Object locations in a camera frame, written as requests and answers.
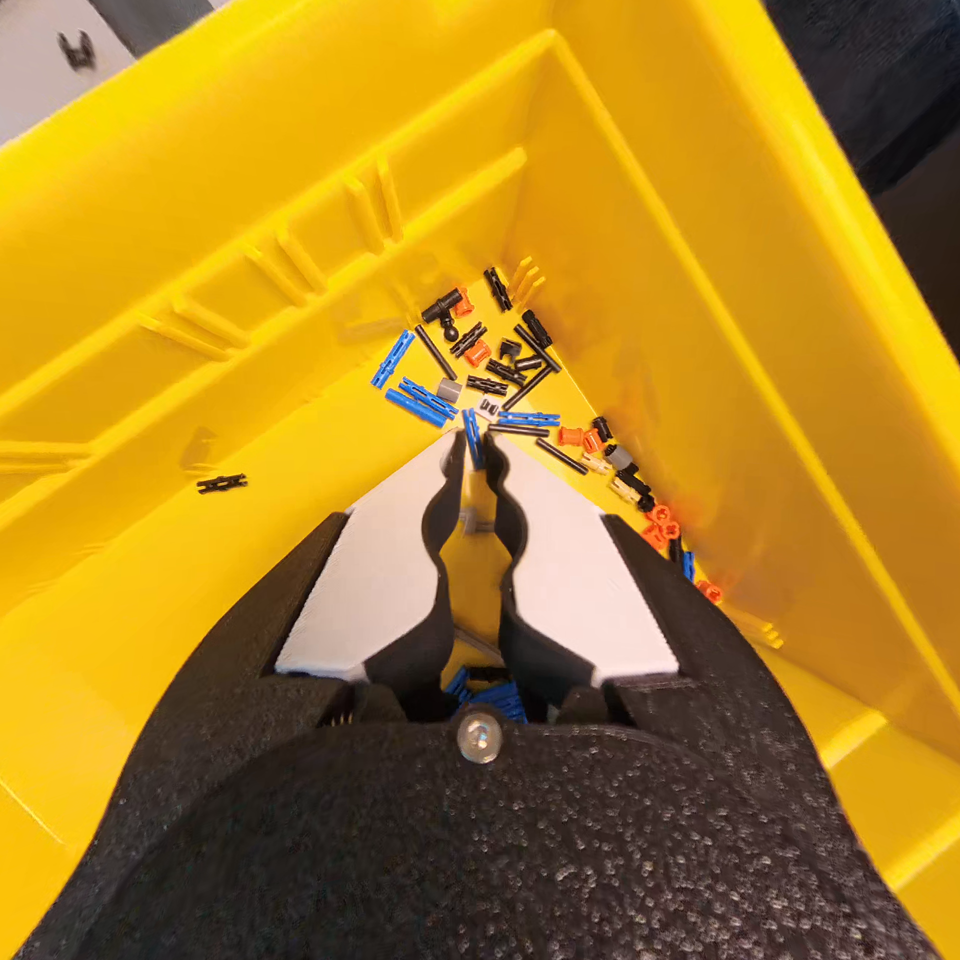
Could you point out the yellow bin with small pins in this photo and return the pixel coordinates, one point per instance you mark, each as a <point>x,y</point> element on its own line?
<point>675,225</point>

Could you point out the small black clip piece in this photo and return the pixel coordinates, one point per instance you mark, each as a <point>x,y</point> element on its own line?
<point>75,54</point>

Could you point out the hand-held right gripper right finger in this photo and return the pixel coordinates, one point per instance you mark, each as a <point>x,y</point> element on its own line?
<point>585,592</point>

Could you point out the black toy pin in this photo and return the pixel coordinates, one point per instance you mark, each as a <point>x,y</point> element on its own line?
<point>223,484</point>

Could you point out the pile of blue black pins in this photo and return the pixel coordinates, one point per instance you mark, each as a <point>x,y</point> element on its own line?
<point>420,397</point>

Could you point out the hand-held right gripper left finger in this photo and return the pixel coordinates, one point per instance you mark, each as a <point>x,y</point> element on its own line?
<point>367,592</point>

